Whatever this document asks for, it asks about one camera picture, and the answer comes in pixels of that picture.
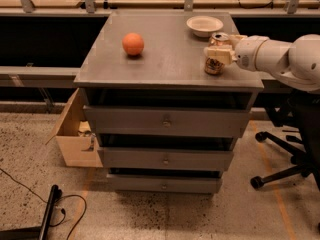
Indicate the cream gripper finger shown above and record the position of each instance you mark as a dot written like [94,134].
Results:
[235,39]
[224,54]

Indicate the cardboard box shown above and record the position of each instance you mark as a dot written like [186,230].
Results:
[77,143]

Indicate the white ceramic bowl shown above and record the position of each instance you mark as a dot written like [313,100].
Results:
[204,26]

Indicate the grey drawer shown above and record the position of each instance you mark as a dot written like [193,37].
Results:
[164,184]
[166,159]
[166,121]

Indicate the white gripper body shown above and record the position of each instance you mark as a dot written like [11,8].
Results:
[246,52]

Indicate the black office chair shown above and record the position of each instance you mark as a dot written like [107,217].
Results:
[301,111]

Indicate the grey drawer cabinet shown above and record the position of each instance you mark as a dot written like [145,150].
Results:
[169,73]

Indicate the bottom grey drawer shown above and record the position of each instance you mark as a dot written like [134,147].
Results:
[164,184]

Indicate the orange gold soda can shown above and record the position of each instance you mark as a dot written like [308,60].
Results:
[213,66]

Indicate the top grey drawer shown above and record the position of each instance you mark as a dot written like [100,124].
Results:
[166,121]

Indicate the middle grey drawer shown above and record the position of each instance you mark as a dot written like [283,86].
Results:
[166,159]

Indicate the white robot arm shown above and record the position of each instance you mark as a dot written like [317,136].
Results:
[295,64]

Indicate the orange ball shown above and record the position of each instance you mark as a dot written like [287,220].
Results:
[133,44]

